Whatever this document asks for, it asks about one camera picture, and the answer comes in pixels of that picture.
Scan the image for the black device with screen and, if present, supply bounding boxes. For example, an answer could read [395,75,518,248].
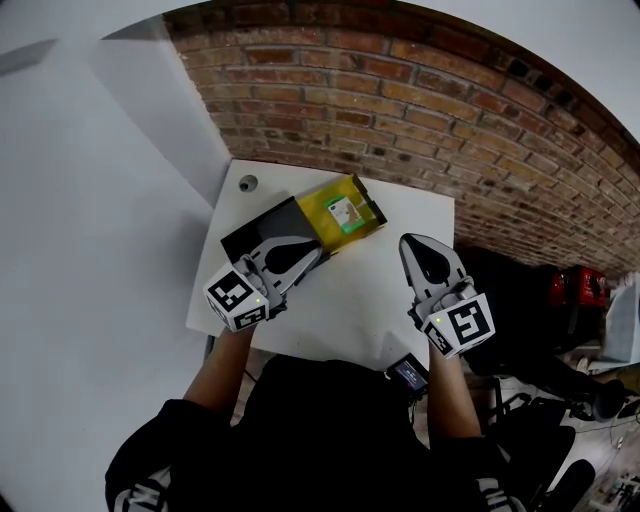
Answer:
[385,352,430,394]

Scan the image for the white table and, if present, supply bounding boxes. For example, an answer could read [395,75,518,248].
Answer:
[185,158,456,372]

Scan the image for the green and white small box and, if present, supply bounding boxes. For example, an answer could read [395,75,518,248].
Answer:
[323,196,365,235]

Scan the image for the person's black clothing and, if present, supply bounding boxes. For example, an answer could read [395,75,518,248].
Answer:
[103,357,529,512]

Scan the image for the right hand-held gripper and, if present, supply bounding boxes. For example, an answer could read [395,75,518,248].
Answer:
[398,233,496,360]

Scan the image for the person's left forearm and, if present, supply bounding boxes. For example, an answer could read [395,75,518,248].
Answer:
[182,327,256,429]

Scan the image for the person's right forearm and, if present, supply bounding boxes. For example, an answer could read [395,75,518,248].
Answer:
[427,349,485,449]

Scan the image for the white grey container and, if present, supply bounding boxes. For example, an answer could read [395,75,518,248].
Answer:
[602,272,640,366]

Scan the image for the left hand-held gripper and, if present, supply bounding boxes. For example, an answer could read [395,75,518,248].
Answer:
[202,237,322,333]

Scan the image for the red case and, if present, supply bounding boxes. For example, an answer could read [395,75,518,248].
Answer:
[549,264,612,309]

